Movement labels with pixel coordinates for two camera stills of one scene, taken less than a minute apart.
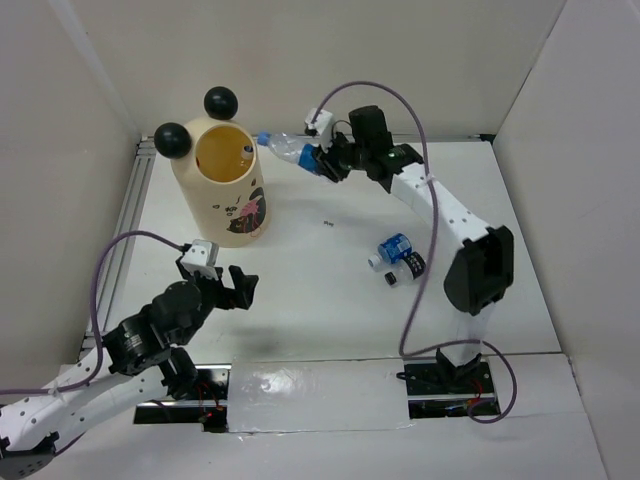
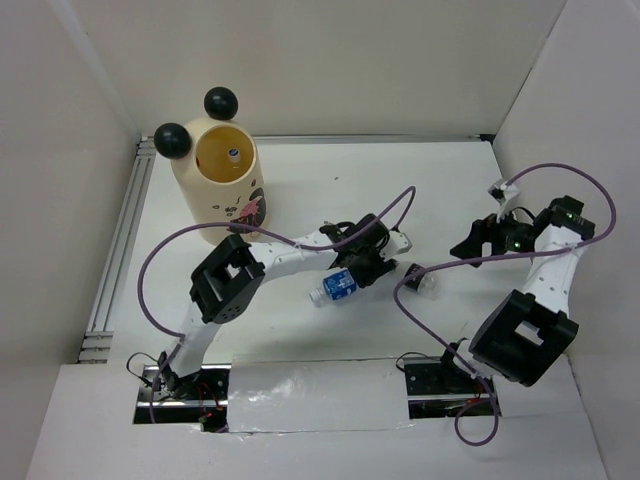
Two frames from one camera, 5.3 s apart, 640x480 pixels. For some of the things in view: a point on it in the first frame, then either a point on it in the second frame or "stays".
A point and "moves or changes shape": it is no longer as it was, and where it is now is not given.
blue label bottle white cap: [390, 251] moves or changes shape
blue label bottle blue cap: [293, 148] → [234, 155]
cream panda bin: [217, 163] stays
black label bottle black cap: [411, 268] moves or changes shape
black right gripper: [328, 169] → [483, 230]
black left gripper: [241, 296] → [378, 268]
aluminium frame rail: [128, 224] stays
